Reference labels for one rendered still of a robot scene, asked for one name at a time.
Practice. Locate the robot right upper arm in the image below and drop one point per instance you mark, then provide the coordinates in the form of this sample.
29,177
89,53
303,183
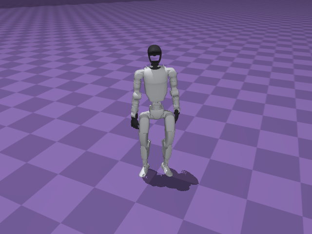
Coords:
138,75

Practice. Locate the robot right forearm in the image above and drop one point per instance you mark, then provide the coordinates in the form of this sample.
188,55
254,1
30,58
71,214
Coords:
134,108

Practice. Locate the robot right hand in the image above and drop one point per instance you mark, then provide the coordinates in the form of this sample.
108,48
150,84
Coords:
134,122

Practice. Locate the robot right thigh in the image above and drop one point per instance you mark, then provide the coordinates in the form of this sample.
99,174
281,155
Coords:
144,122

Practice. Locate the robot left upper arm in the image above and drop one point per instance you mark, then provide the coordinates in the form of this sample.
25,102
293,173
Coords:
173,81

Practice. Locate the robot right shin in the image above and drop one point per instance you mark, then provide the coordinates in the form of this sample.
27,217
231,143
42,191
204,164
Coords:
144,155

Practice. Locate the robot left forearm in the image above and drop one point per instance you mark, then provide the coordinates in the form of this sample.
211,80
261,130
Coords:
176,102

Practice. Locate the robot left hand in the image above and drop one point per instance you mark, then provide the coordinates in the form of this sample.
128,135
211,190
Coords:
176,114

